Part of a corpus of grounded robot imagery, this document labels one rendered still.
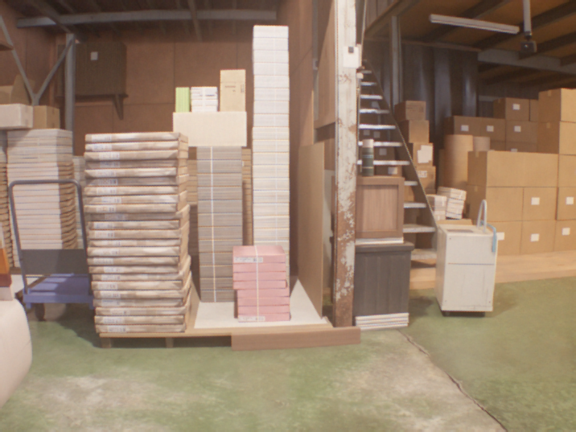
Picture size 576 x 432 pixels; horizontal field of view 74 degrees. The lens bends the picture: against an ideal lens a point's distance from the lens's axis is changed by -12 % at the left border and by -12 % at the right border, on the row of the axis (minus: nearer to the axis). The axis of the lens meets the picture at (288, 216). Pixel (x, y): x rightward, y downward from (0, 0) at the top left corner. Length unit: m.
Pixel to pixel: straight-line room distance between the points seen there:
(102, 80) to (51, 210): 2.96
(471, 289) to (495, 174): 1.82
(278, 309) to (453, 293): 1.09
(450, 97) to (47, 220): 5.45
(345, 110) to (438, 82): 4.52
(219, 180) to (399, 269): 1.16
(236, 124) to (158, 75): 4.07
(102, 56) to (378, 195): 4.88
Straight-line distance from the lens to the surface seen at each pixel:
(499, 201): 4.43
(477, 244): 2.74
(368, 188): 2.37
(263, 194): 2.61
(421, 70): 6.58
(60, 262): 2.70
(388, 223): 2.43
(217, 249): 2.64
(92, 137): 2.23
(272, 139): 2.62
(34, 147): 3.89
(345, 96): 2.26
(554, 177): 4.88
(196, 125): 2.61
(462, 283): 2.77
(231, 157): 2.59
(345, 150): 2.24
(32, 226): 3.94
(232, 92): 2.66
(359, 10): 3.39
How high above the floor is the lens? 0.96
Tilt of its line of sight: 7 degrees down
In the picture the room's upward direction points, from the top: straight up
